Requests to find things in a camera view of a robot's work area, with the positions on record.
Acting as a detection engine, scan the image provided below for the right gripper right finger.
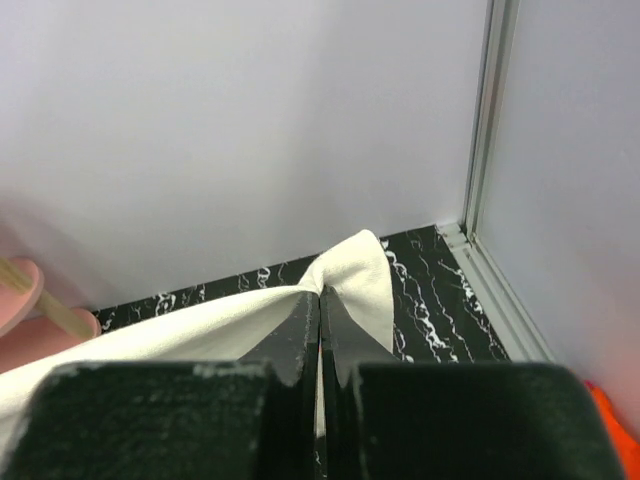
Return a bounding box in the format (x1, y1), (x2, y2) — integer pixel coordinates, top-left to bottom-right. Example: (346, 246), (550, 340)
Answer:
(320, 289), (624, 479)

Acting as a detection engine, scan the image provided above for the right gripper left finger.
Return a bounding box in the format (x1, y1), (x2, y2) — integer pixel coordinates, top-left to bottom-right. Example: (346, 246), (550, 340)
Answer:
(1, 293), (320, 479)

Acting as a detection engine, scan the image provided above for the white and green t-shirt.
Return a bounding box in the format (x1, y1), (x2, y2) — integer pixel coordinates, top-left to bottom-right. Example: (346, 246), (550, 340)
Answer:
(1, 230), (394, 444)

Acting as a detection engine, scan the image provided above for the pink three-tier wooden shelf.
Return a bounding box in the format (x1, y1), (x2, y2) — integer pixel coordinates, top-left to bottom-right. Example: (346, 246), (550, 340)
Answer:
(1, 258), (101, 373)

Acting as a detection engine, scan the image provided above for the orange folded t-shirt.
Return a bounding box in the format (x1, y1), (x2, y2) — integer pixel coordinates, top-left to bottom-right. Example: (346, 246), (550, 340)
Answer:
(585, 381), (640, 480)

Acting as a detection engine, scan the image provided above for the aluminium corner frame post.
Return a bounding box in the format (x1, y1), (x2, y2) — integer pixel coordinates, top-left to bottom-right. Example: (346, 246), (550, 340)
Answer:
(456, 1), (555, 362)

